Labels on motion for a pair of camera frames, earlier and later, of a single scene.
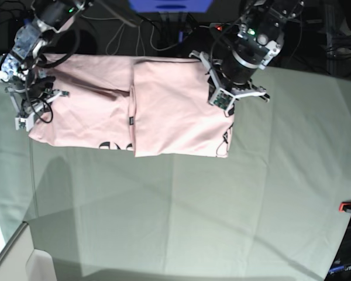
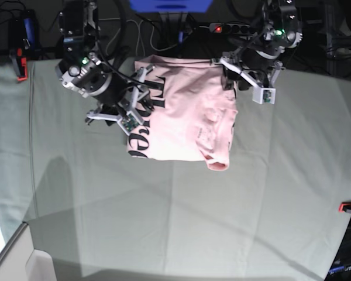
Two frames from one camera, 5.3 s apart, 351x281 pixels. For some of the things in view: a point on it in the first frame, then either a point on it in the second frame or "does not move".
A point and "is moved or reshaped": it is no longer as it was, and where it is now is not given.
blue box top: (171, 6) does not move
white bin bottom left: (20, 261) does not move
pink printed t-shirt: (158, 106) is moved or reshaped
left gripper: (30, 100) to (128, 113)
